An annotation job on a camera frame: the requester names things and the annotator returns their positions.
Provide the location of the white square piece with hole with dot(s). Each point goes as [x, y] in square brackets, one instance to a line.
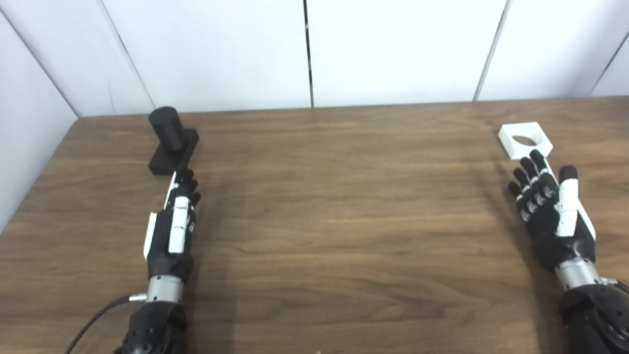
[511, 132]

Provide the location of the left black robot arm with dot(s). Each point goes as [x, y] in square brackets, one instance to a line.
[155, 327]

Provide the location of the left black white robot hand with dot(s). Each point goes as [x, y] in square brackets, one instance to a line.
[167, 255]

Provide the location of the black peg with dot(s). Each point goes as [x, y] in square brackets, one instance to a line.
[167, 130]

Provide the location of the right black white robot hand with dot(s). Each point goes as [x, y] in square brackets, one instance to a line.
[545, 231]

